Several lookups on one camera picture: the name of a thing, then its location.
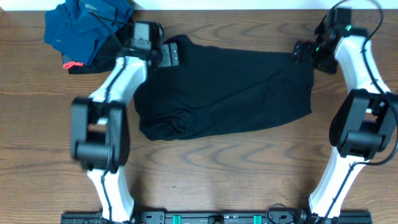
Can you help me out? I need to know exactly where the blue polo shirt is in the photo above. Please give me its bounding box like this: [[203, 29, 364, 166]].
[[44, 0, 134, 65]]

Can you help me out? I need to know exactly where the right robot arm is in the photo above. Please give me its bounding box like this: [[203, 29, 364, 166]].
[[293, 26, 397, 223]]

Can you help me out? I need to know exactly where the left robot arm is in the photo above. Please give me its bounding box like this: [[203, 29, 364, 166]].
[[64, 49, 152, 223]]

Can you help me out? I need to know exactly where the black t-shirt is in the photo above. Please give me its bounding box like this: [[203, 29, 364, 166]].
[[134, 35, 314, 141]]

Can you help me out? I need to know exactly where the black folded garment red trim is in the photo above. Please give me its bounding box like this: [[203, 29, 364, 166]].
[[62, 21, 134, 75]]

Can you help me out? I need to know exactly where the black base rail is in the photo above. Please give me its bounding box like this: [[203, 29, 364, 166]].
[[60, 210, 373, 224]]

